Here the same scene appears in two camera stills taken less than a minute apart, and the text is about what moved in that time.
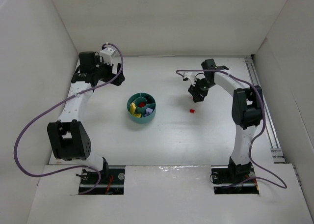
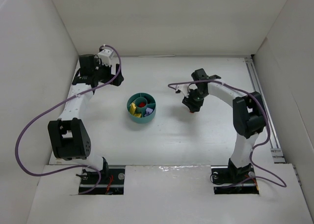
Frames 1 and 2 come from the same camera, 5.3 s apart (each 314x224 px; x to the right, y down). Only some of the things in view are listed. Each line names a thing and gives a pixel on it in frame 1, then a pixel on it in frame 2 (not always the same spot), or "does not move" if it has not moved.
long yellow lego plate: x=133 y=108 does not move
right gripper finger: x=197 y=95 → x=194 y=104
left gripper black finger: x=121 y=78 does not move
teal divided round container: x=141 y=107 does not move
